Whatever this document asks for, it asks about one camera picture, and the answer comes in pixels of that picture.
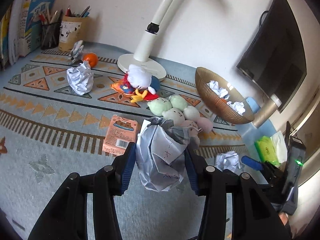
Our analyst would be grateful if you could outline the black mesh pen cup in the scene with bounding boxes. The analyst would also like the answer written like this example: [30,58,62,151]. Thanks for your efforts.
[41,22,61,50]

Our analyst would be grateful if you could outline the large paper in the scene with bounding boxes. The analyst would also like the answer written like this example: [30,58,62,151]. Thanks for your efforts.
[136,117,200,192]

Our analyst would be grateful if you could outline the white duck plush toy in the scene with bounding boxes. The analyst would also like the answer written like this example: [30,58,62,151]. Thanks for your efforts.
[124,64,160,103]

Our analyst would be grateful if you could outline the white desk lamp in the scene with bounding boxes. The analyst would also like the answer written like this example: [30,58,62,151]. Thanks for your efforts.
[117,0,173,81]

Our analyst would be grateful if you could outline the orange capybara card box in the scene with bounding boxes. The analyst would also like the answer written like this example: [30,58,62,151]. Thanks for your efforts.
[103,115,138,156]

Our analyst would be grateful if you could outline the green wet wipes pack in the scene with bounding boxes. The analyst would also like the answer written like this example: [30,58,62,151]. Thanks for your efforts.
[254,131,287,167]

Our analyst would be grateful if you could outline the yellow upright books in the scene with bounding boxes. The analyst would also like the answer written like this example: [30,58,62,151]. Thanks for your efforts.
[1,5,12,70]

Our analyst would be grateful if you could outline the orange snack packet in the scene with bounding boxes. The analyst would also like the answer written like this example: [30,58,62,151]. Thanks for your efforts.
[111,77,135,97]

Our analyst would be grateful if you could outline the person's right hand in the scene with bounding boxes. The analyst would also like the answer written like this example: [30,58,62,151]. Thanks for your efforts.
[279,212,291,233]

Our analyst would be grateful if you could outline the blue upright workbook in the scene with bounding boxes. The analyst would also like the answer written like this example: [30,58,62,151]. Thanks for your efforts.
[18,0,55,57]

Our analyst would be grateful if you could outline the amber ribbed glass bowl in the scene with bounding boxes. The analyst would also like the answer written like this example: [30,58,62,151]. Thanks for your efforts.
[195,67,254,125]

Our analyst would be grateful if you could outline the gold monitor stand pole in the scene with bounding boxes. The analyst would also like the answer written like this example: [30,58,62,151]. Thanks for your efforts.
[252,94,281,128]

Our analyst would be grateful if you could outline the dango plush skewer toy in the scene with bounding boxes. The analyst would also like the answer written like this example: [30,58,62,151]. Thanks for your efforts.
[162,106,213,137]

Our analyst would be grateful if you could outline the black monitor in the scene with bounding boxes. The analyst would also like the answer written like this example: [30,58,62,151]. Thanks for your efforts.
[236,0,307,112]

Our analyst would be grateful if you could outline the light blue desk pad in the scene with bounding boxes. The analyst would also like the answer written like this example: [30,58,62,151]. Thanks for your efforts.
[235,96,283,183]

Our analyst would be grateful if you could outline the paper ball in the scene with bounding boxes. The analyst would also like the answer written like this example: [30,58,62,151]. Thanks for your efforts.
[66,61,94,96]
[215,151,243,174]

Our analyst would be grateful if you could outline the kraft paper pen holder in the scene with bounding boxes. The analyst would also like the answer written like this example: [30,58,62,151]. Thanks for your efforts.
[58,16,90,52]

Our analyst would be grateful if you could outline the mandarin orange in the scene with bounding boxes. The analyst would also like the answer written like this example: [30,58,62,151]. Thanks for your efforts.
[82,53,99,68]

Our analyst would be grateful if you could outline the plaid fabric bow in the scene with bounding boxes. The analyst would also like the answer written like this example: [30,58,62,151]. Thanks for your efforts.
[68,40,84,65]

